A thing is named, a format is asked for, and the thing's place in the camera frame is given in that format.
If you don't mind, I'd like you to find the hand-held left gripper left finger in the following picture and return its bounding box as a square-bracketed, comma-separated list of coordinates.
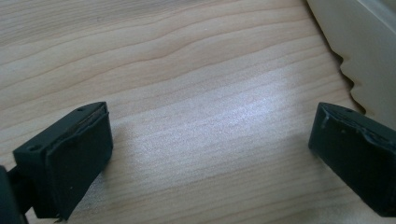
[12, 101, 114, 222]

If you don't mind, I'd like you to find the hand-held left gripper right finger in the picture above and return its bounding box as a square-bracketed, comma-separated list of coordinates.
[307, 102, 396, 218]

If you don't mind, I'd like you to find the cream clog shoe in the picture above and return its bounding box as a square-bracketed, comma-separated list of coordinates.
[306, 0, 396, 130]

